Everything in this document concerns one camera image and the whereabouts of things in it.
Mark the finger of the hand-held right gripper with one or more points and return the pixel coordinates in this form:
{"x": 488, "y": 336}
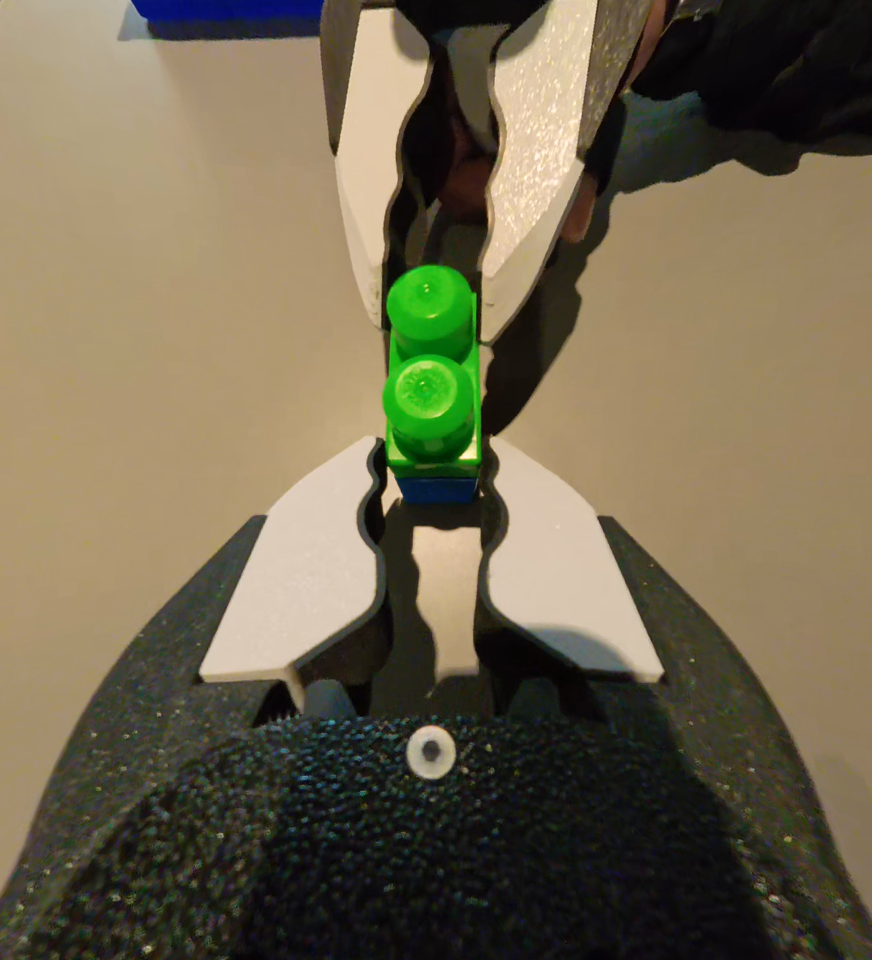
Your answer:
{"x": 364, "y": 135}
{"x": 548, "y": 135}

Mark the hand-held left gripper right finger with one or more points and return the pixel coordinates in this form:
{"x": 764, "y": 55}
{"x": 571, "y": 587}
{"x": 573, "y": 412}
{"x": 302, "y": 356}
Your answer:
{"x": 563, "y": 585}

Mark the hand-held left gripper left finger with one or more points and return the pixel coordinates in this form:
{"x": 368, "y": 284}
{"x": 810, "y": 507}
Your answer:
{"x": 293, "y": 585}

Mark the blue mega block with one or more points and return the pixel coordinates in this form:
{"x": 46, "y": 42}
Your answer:
{"x": 436, "y": 489}

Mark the green mega block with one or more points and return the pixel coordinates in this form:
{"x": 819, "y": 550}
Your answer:
{"x": 428, "y": 390}

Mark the person's right hand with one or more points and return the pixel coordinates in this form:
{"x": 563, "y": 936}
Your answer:
{"x": 578, "y": 217}

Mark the blue plastic bin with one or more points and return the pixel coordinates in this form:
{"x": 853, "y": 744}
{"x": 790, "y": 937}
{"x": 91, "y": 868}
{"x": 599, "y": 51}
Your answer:
{"x": 218, "y": 15}

